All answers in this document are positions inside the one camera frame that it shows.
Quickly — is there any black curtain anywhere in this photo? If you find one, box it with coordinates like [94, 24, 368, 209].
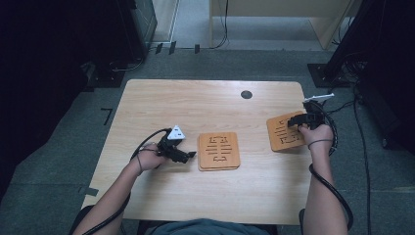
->
[326, 0, 415, 156]
[0, 0, 131, 200]

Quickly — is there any carved wooden coaster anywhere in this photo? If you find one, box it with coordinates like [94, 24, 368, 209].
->
[265, 110, 308, 153]
[197, 131, 241, 169]

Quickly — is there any black angled floor tape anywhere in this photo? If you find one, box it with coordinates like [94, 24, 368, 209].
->
[100, 107, 114, 126]

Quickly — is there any dark wrist band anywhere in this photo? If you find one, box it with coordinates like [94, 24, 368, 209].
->
[306, 138, 334, 150]
[134, 152, 144, 174]

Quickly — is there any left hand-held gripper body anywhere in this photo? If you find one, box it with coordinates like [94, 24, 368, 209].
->
[157, 124, 190, 164]

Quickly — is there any black floor cable bundle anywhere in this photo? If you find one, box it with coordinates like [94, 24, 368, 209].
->
[322, 48, 368, 116]

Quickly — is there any grey looped floor cable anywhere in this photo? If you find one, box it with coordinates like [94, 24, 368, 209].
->
[110, 57, 145, 73]

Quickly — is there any grey-blue shirt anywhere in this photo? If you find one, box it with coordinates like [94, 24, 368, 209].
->
[150, 217, 272, 235]

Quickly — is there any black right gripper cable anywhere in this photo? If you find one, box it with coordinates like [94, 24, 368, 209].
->
[307, 100, 355, 232]

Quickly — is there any grey floor tape strip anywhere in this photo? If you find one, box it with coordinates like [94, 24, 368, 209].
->
[77, 186, 100, 198]

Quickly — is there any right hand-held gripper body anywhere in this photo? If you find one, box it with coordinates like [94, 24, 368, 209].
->
[302, 92, 336, 131]

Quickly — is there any black stand base plate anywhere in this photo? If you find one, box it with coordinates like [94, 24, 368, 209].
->
[306, 62, 352, 89]
[85, 61, 125, 89]

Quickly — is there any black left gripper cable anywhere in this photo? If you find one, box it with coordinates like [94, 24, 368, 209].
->
[81, 127, 173, 235]

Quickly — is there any person's left hand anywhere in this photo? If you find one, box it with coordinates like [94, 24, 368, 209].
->
[131, 142, 171, 173]

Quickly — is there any black hanging cable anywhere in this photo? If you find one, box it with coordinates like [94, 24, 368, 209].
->
[209, 0, 230, 50]

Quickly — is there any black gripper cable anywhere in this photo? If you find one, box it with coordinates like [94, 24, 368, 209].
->
[81, 127, 173, 235]
[307, 100, 355, 232]

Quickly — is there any light wooden desk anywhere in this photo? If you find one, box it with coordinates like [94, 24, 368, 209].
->
[208, 0, 364, 51]

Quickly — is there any person's right hand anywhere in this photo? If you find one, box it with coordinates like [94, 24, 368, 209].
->
[298, 122, 335, 151]

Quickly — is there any dark cabinet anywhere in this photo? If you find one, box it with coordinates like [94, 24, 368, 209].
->
[115, 0, 159, 63]

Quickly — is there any long black floor cable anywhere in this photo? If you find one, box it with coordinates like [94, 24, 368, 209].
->
[352, 92, 374, 235]

